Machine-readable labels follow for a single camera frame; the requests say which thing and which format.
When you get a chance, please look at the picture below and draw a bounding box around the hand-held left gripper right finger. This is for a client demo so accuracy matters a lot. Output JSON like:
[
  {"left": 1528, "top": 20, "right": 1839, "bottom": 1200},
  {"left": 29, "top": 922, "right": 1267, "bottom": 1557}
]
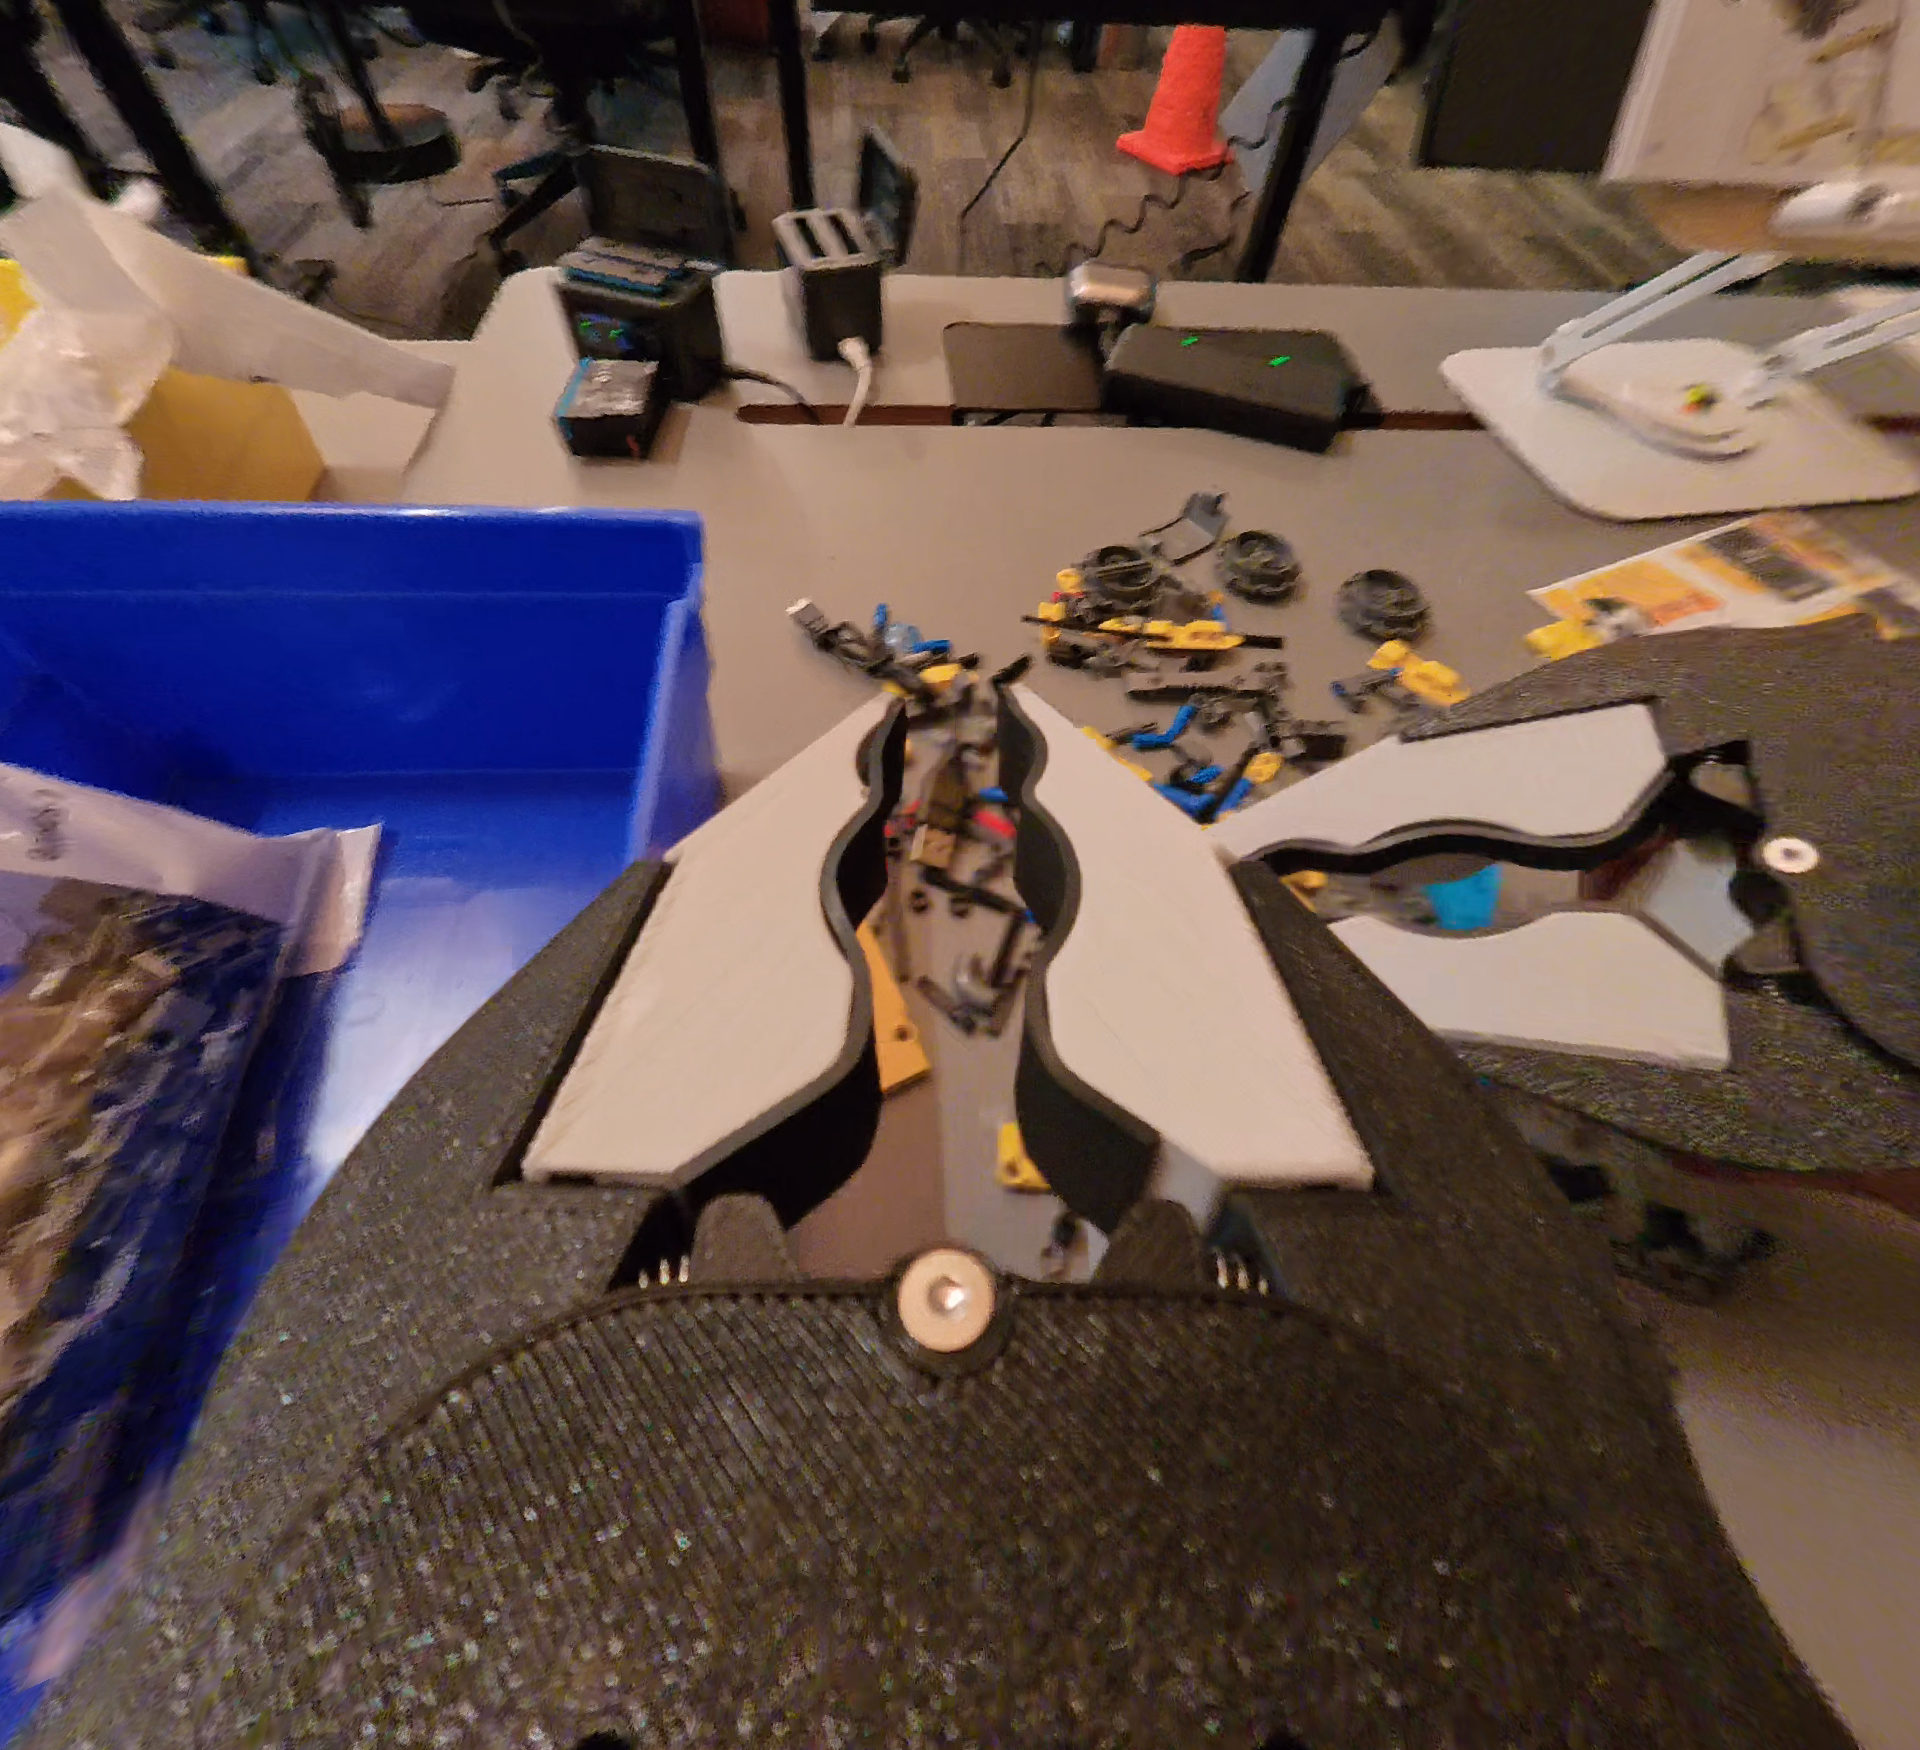
[{"left": 996, "top": 687, "right": 1378, "bottom": 1237}]

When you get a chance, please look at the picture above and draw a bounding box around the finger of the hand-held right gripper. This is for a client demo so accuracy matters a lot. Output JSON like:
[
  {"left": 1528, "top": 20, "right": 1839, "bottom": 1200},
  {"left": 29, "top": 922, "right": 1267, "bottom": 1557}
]
[
  {"left": 1291, "top": 877, "right": 1731, "bottom": 1072},
  {"left": 1218, "top": 700, "right": 1681, "bottom": 877}
]

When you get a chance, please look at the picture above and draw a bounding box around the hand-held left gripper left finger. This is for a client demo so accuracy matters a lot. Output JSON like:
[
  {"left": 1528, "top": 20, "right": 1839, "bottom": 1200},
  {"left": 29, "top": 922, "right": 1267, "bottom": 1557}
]
[{"left": 521, "top": 690, "right": 911, "bottom": 1230}]

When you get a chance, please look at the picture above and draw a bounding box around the pile of small toy parts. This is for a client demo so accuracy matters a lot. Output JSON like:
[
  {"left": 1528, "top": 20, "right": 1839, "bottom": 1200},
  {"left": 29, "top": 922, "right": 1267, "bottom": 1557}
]
[{"left": 787, "top": 490, "right": 1477, "bottom": 1198}]

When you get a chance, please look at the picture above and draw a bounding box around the small yellow toy piece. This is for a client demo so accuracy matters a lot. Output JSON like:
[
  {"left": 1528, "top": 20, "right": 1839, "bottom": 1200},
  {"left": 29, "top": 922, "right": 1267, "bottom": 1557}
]
[{"left": 1364, "top": 638, "right": 1471, "bottom": 710}]

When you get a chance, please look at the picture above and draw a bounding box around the yellow and black sticker sheet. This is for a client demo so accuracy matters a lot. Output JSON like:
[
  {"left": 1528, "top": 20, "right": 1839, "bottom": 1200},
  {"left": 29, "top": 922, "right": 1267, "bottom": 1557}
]
[{"left": 1531, "top": 511, "right": 1920, "bottom": 648}]

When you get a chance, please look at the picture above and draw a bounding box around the yellow curved toy panel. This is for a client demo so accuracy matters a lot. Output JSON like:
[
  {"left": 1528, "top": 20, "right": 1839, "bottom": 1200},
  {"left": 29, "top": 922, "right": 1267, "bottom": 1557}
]
[{"left": 872, "top": 962, "right": 936, "bottom": 1095}]

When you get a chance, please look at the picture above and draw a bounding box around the white book stand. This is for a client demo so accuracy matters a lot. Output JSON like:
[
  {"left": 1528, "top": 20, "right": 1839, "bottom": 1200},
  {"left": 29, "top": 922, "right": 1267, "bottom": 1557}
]
[{"left": 1440, "top": 167, "right": 1920, "bottom": 524}]

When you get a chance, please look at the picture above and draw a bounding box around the grey toy panel piece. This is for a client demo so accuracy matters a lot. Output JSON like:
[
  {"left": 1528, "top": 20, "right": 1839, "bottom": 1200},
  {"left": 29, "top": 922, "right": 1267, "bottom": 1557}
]
[{"left": 1137, "top": 490, "right": 1233, "bottom": 564}]

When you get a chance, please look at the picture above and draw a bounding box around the blue plastic storage bin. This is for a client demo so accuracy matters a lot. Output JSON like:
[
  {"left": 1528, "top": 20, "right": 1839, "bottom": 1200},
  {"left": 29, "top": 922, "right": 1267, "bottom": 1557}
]
[{"left": 0, "top": 501, "right": 724, "bottom": 1684}]

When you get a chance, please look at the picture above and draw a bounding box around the black power box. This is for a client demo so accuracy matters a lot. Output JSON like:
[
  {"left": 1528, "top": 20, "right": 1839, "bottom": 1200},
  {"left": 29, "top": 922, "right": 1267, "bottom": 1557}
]
[{"left": 1100, "top": 325, "right": 1374, "bottom": 454}]

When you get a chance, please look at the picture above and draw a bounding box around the clear bag of toy parts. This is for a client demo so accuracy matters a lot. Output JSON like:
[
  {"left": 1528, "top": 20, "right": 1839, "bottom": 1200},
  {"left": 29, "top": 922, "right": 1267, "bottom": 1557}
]
[{"left": 0, "top": 762, "right": 382, "bottom": 1422}]

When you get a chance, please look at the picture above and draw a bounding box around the small grey rounded case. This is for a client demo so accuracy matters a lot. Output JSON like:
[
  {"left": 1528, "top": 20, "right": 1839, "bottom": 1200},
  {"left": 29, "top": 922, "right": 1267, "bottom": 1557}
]
[{"left": 1063, "top": 259, "right": 1160, "bottom": 334}]

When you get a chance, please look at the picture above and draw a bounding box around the black flat pad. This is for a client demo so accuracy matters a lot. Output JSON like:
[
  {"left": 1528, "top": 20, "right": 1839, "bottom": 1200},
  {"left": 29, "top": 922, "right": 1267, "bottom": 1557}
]
[{"left": 945, "top": 323, "right": 1118, "bottom": 418}]

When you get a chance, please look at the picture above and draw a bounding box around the black battery charger with display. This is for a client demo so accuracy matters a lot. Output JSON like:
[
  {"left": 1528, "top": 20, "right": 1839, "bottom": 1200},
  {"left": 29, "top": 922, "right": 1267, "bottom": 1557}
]
[{"left": 551, "top": 236, "right": 732, "bottom": 405}]

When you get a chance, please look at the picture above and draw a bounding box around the orange traffic cone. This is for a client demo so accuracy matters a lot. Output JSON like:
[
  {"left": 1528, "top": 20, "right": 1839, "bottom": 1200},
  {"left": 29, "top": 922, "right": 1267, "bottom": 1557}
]
[{"left": 1113, "top": 0, "right": 1239, "bottom": 174}]

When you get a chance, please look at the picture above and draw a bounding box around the black two-slot battery charger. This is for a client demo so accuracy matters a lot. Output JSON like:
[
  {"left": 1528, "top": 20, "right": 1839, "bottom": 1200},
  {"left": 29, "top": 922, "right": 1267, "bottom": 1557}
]
[{"left": 773, "top": 205, "right": 886, "bottom": 360}]

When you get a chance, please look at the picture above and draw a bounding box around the yellow cardboard box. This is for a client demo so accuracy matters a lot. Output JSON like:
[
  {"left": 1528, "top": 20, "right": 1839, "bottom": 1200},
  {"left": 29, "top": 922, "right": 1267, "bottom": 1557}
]
[{"left": 0, "top": 255, "right": 326, "bottom": 501}]

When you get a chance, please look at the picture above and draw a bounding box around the crumpled clear plastic wrap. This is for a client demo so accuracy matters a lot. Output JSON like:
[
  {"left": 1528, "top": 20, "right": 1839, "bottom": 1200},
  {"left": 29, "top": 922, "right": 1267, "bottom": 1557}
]
[{"left": 0, "top": 122, "right": 460, "bottom": 499}]

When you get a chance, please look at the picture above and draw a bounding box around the black usb cable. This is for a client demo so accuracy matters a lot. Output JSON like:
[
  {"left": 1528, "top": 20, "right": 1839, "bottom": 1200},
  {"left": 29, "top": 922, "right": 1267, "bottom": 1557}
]
[{"left": 787, "top": 594, "right": 997, "bottom": 881}]

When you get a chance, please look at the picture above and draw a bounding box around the black camera battery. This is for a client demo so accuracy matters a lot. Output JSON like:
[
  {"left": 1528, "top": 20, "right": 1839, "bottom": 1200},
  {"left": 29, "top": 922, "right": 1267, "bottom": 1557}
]
[{"left": 552, "top": 358, "right": 666, "bottom": 461}]

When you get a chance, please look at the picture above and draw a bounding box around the black charging cable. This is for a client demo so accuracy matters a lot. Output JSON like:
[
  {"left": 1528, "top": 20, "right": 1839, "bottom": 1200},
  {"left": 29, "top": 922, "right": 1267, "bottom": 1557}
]
[{"left": 719, "top": 363, "right": 824, "bottom": 428}]

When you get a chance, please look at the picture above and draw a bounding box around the black coiled cable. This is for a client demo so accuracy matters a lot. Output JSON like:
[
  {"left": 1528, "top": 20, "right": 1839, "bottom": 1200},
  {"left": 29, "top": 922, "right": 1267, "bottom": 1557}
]
[{"left": 1100, "top": 167, "right": 1189, "bottom": 282}]

